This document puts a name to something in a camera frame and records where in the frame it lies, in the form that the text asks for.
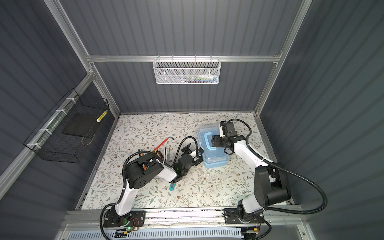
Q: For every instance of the yellow green marker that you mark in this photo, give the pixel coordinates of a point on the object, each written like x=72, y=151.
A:
x=102, y=115

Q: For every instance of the markers in white basket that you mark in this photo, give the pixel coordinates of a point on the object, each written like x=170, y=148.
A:
x=211, y=79

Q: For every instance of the red handled hex key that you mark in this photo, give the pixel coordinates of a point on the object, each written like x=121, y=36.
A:
x=162, y=143

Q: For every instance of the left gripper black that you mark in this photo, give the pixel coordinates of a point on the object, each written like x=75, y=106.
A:
x=185, y=150

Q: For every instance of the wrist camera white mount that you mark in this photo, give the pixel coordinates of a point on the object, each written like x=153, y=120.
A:
x=199, y=154
x=227, y=129

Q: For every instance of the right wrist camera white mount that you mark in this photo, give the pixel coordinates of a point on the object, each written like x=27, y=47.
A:
x=227, y=129

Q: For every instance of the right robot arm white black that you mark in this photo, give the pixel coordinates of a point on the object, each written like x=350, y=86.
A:
x=271, y=185

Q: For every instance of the black wire basket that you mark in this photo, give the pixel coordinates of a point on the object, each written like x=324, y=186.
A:
x=50, y=144

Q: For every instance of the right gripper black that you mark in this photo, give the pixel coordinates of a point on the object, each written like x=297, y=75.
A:
x=216, y=141

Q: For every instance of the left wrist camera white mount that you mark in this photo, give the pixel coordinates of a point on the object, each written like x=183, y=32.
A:
x=199, y=154

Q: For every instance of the black pad in basket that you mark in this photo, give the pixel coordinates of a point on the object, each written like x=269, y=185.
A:
x=81, y=125

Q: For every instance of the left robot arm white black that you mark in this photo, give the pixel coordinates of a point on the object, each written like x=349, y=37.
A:
x=143, y=166

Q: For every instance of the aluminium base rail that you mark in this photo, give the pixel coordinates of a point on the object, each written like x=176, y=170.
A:
x=203, y=223

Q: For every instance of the white wire mesh basket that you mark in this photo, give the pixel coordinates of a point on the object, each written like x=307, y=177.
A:
x=169, y=73

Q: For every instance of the blue plastic tool box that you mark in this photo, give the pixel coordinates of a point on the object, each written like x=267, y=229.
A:
x=213, y=157

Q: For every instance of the teal utility knife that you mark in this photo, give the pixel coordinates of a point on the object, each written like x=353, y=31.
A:
x=172, y=187

